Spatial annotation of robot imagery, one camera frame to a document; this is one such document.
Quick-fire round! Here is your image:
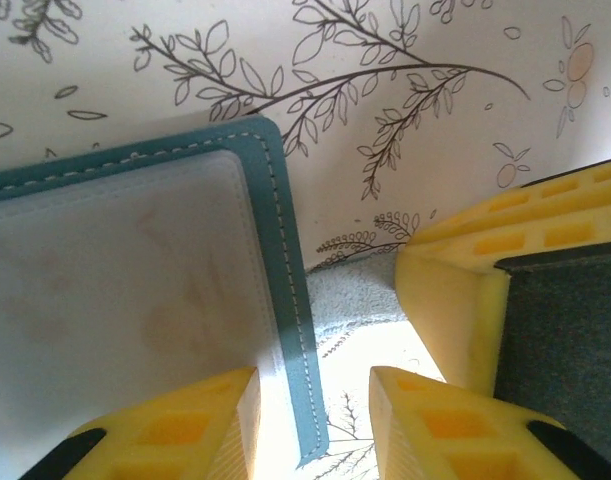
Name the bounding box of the pink patterned card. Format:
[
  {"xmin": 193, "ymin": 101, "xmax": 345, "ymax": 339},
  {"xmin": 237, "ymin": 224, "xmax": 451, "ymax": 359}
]
[{"xmin": 0, "ymin": 164, "xmax": 266, "ymax": 451}]

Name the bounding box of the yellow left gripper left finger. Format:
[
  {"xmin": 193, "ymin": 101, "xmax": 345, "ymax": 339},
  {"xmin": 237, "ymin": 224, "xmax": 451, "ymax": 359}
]
[{"xmin": 19, "ymin": 366, "xmax": 261, "ymax": 480}]

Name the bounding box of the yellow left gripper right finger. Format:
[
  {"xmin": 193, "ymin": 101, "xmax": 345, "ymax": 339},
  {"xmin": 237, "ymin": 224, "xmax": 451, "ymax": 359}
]
[{"xmin": 368, "ymin": 366, "xmax": 611, "ymax": 480}]

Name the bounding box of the teal card holder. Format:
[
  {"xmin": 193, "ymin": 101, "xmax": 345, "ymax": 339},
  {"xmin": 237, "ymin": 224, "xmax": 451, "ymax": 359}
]
[{"xmin": 0, "ymin": 113, "xmax": 411, "ymax": 471}]

